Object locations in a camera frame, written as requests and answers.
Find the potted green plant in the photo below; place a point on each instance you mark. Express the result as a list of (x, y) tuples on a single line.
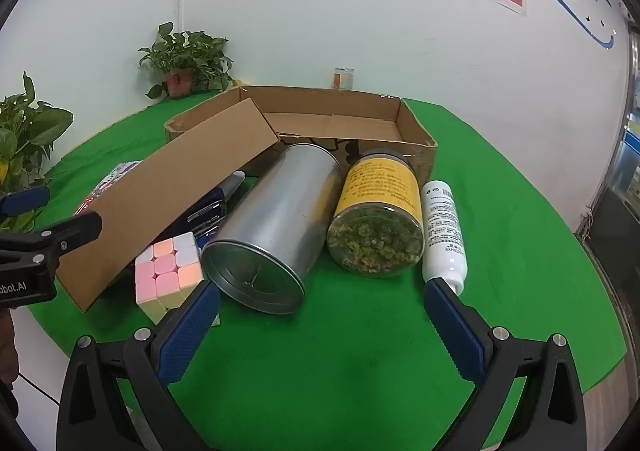
[(189, 62)]

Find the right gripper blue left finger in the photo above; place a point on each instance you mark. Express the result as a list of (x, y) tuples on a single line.
[(93, 414)]

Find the yellow label tea jar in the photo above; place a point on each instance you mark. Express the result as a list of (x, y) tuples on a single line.
[(377, 228)]

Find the silver metal tin can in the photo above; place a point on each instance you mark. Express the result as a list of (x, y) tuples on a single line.
[(264, 250)]

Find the green table cloth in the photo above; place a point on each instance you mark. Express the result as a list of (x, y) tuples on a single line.
[(360, 366)]

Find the small glass jar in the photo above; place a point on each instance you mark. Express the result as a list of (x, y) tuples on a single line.
[(343, 78)]

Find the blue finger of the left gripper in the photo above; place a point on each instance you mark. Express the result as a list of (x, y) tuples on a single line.
[(16, 203), (37, 254)]

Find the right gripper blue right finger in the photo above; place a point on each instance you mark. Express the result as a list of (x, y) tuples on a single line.
[(550, 414)]

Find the glass door with blue strip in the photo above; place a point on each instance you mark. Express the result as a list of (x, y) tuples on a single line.
[(610, 233)]

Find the white spray bottle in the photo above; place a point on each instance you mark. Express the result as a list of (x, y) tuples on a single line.
[(444, 254)]

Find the cartoon board game box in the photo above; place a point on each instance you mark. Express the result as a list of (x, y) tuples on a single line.
[(119, 171)]

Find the near green leafy plant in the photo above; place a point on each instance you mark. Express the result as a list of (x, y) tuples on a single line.
[(29, 128)]

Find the blue stapler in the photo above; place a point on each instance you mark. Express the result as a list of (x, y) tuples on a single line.
[(206, 215)]

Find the brown cardboard box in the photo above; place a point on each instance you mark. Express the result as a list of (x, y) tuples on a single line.
[(244, 128)]

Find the pastel rubiks cube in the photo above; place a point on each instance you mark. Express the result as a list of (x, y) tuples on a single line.
[(165, 275)]

